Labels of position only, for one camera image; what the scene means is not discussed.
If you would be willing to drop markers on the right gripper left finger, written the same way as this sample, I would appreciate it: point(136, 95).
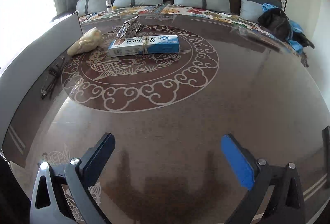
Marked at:
point(49, 205)

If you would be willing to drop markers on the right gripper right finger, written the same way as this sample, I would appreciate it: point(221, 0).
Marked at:
point(286, 204)

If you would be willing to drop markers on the black thin-frame glasses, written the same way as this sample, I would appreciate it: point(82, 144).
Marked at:
point(53, 75)

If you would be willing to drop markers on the cream knitted mesh pouch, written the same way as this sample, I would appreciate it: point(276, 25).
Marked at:
point(86, 43)

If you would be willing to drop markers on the blue white medicine box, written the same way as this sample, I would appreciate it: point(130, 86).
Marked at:
point(143, 45)

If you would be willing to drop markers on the silver rhinestone hair claw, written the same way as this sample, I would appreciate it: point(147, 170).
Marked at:
point(129, 28)

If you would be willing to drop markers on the white cardboard sorting box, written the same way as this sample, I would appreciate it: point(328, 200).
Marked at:
point(18, 77)

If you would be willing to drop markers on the dark clothes and bag pile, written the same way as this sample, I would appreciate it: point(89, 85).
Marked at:
point(284, 29)

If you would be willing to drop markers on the floral bed cover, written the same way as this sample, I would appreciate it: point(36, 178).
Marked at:
point(170, 9)

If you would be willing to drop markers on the white lotion bottle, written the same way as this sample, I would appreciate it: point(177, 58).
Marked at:
point(109, 6)

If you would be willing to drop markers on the far right grey pillow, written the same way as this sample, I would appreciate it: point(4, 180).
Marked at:
point(251, 10)

